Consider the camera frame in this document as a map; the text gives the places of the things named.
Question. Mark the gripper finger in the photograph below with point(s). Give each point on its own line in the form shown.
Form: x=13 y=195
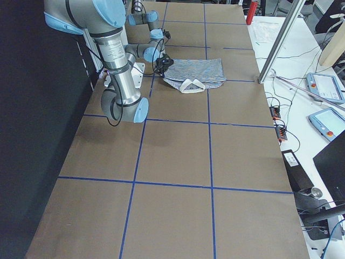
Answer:
x=161 y=73

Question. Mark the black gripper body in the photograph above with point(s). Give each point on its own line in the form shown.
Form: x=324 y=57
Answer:
x=161 y=70

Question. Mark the striped polo shirt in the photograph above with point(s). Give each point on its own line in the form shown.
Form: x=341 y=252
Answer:
x=193 y=76

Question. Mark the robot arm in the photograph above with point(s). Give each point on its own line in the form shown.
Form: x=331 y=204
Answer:
x=105 y=20
x=139 y=16

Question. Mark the red bottle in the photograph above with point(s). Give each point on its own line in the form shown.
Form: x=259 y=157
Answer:
x=251 y=12

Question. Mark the plastic bag on desk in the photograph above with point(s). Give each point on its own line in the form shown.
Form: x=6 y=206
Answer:
x=264 y=34

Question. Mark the orange connector block upper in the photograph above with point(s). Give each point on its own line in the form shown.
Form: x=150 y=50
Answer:
x=275 y=112

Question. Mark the orange connector block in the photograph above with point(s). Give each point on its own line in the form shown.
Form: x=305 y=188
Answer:
x=281 y=133
x=275 y=112

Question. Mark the orange connector block lower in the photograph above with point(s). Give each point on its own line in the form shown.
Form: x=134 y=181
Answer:
x=281 y=133

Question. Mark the upper teach pendant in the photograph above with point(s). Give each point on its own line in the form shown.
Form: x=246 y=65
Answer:
x=325 y=86

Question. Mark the teach pendant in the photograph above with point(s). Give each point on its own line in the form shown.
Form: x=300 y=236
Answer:
x=328 y=122
x=325 y=86

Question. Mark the wooden board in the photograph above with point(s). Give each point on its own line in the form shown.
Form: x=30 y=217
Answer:
x=334 y=48

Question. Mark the lower teach pendant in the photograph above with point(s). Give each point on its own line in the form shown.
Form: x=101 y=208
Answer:
x=328 y=122

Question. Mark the black box with label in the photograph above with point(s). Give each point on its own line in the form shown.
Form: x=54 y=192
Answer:
x=298 y=178

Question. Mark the black monitor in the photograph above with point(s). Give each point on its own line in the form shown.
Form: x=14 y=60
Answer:
x=329 y=163

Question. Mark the silver round knob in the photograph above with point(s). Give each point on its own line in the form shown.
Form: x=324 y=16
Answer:
x=316 y=193

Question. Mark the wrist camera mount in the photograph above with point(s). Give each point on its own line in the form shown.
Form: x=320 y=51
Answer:
x=166 y=61
x=167 y=34

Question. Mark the aluminium frame post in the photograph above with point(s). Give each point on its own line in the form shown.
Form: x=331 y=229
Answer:
x=283 y=33

